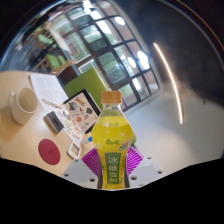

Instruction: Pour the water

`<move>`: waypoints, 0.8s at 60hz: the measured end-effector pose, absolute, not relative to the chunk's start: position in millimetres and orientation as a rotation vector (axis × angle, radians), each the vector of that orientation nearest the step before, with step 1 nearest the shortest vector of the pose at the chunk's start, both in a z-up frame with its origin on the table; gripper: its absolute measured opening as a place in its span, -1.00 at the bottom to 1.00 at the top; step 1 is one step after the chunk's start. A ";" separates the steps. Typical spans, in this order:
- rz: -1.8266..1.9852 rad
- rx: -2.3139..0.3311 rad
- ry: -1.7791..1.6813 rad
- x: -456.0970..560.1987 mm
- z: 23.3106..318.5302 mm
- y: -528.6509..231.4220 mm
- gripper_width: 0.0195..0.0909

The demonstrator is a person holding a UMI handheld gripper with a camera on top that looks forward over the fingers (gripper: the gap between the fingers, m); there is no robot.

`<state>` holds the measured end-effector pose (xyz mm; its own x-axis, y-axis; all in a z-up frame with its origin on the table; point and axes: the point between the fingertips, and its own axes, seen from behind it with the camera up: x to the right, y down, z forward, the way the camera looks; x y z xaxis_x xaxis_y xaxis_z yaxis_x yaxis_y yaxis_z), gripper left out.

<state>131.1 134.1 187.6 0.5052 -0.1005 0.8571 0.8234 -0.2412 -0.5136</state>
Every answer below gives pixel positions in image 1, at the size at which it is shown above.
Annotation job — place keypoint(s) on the white printed paper sheets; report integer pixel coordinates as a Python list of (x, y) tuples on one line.
[(48, 88)]

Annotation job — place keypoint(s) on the yellow drink bottle orange cap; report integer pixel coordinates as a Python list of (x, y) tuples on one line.
[(112, 140)]

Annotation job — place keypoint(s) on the small dark grey box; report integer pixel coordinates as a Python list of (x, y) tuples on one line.
[(53, 122)]

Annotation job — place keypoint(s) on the white ceramic mug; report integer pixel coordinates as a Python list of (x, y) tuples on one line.
[(25, 105)]

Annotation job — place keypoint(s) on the wooden chairs with green seats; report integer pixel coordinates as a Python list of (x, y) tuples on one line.
[(53, 60)]

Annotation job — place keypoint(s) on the green padded bench backrest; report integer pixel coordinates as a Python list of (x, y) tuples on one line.
[(85, 83)]

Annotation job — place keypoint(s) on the flat round red coaster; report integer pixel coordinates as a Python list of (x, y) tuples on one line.
[(49, 152)]

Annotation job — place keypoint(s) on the long curved ceiling light strip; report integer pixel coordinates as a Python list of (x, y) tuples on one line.
[(171, 80)]

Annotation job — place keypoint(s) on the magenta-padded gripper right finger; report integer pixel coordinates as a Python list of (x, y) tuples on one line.
[(146, 170)]

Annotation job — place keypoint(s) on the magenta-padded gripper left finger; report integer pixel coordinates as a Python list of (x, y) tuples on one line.
[(78, 173)]

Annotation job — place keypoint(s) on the small blue-capped white tube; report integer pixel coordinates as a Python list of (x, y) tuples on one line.
[(87, 140)]

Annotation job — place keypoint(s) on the black tablet with pictures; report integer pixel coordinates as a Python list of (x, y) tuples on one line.
[(83, 111)]

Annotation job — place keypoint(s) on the small white flat device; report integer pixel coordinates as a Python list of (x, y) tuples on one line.
[(74, 150)]

